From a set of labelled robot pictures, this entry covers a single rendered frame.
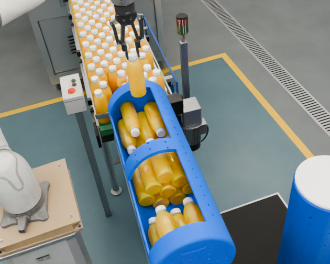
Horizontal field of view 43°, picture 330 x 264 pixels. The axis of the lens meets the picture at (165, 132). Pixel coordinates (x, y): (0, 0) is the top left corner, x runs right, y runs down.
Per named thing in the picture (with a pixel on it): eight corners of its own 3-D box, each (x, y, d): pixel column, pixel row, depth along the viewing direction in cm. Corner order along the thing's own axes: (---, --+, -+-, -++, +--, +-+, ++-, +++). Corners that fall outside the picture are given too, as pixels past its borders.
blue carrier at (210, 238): (158, 298, 146) (147, 255, 126) (113, 133, 208) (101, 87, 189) (236, 273, 149) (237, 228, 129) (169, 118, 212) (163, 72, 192)
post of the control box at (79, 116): (106, 217, 287) (72, 104, 219) (105, 212, 290) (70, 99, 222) (111, 215, 288) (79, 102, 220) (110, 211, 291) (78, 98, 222)
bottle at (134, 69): (129, 98, 179) (122, 62, 168) (132, 88, 184) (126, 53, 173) (145, 98, 178) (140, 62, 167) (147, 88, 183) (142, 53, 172)
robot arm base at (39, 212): (-1, 238, 156) (-7, 231, 152) (5, 189, 171) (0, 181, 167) (48, 229, 157) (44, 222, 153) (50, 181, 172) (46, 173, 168)
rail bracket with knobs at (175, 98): (167, 119, 220) (166, 103, 212) (164, 110, 225) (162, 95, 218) (186, 114, 221) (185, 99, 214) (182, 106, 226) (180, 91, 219)
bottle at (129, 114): (136, 107, 200) (145, 131, 187) (124, 115, 201) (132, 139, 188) (129, 98, 195) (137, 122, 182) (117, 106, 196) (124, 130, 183)
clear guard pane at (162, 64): (180, 143, 268) (176, 82, 235) (151, 75, 324) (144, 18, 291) (182, 143, 268) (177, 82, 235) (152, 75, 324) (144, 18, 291)
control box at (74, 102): (67, 115, 213) (62, 99, 206) (64, 92, 227) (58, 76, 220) (87, 110, 214) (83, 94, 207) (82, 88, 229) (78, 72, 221)
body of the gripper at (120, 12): (113, 8, 150) (118, 31, 156) (137, 3, 151) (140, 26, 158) (110, -1, 155) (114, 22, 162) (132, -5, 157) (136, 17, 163)
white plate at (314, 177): (386, 187, 160) (385, 189, 161) (330, 145, 178) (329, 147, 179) (333, 222, 151) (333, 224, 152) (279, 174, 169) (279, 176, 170)
